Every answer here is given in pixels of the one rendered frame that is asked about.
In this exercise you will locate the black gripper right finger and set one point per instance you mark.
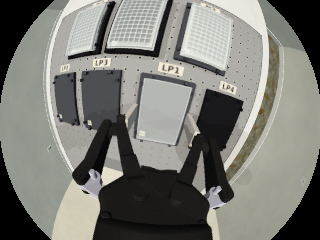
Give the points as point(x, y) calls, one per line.
point(215, 177)

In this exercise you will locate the cream button panel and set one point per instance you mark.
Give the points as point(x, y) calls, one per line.
point(111, 171)

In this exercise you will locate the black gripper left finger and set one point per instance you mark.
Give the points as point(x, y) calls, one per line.
point(87, 174)

